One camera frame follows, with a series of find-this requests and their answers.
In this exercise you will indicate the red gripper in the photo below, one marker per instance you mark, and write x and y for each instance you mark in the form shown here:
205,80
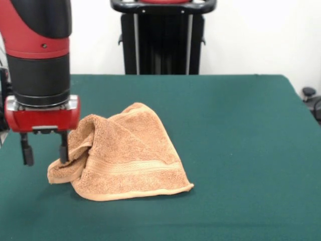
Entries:
42,119

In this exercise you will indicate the tan terry cloth towel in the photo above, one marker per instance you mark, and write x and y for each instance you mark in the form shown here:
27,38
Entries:
130,160

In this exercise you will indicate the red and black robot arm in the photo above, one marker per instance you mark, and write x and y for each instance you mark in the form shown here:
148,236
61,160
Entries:
37,50

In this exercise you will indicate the black electronics box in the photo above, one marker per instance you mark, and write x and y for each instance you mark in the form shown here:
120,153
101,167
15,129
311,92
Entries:
3,100

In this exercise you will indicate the dark green table cloth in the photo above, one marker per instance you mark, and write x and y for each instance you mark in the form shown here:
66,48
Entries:
250,163

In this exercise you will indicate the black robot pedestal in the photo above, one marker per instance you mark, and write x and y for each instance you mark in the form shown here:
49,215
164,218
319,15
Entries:
163,50

